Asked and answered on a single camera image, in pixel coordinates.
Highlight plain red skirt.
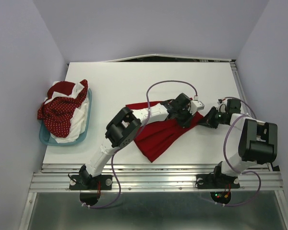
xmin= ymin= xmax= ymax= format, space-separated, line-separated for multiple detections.
xmin=134 ymin=112 xmax=203 ymax=162

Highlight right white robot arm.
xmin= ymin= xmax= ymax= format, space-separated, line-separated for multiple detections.
xmin=195 ymin=97 xmax=278 ymax=189

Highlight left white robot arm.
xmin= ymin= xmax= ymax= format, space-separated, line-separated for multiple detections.
xmin=68 ymin=93 xmax=204 ymax=191

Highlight red polka dot skirt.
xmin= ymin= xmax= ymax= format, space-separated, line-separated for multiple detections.
xmin=36 ymin=79 xmax=89 ymax=138

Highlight teal plastic basket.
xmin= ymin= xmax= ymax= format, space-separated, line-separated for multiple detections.
xmin=39 ymin=89 xmax=92 ymax=147

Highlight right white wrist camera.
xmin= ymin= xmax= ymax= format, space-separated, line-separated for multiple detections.
xmin=217 ymin=102 xmax=226 ymax=113

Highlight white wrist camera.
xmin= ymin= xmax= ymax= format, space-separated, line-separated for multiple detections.
xmin=190 ymin=100 xmax=204 ymax=114
xmin=217 ymin=102 xmax=226 ymax=113

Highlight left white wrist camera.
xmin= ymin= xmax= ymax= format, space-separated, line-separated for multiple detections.
xmin=190 ymin=100 xmax=204 ymax=114

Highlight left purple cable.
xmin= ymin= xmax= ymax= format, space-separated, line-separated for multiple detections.
xmin=80 ymin=80 xmax=199 ymax=208

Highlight purple cable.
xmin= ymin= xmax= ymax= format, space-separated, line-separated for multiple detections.
xmin=80 ymin=80 xmax=199 ymax=208
xmin=219 ymin=96 xmax=263 ymax=208

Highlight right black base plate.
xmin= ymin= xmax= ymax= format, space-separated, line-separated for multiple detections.
xmin=195 ymin=174 xmax=240 ymax=189

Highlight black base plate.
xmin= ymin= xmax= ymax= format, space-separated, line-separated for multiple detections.
xmin=195 ymin=174 xmax=240 ymax=189
xmin=68 ymin=174 xmax=112 ymax=191

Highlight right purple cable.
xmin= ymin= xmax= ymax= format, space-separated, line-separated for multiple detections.
xmin=219 ymin=96 xmax=263 ymax=208

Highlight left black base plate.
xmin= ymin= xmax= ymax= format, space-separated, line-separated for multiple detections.
xmin=68 ymin=174 xmax=112 ymax=191

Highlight aluminium frame rail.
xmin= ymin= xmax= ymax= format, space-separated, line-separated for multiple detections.
xmin=20 ymin=62 xmax=288 ymax=230

